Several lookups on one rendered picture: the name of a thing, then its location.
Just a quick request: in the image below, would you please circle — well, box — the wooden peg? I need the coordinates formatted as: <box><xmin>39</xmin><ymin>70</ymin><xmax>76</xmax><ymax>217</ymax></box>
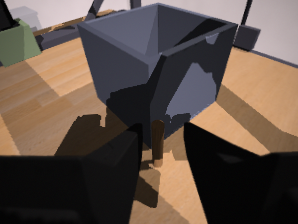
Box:
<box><xmin>151</xmin><ymin>120</ymin><xmax>165</xmax><ymax>168</ymax></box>

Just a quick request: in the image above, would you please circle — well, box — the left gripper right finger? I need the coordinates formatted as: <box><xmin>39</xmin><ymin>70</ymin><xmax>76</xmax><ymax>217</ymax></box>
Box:
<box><xmin>183</xmin><ymin>122</ymin><xmax>298</xmax><ymax>224</ymax></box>

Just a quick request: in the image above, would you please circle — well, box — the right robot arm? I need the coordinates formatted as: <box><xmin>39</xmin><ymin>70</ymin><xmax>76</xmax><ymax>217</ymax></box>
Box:
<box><xmin>0</xmin><ymin>0</ymin><xmax>20</xmax><ymax>31</ymax></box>

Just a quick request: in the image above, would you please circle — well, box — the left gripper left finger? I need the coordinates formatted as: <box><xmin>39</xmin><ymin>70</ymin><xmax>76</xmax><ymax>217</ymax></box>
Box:
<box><xmin>0</xmin><ymin>123</ymin><xmax>143</xmax><ymax>224</ymax></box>

